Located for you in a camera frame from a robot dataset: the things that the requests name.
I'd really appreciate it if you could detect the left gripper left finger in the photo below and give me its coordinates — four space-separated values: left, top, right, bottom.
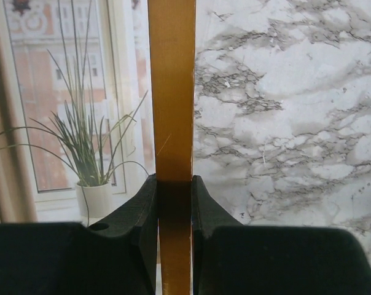
0 175 158 294

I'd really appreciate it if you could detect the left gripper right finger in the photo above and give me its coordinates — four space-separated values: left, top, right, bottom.
192 176 371 295

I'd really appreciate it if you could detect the wooden picture frame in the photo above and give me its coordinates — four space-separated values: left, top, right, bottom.
147 0 196 294

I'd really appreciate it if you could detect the plant window photo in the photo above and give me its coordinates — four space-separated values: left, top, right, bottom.
0 1 152 225

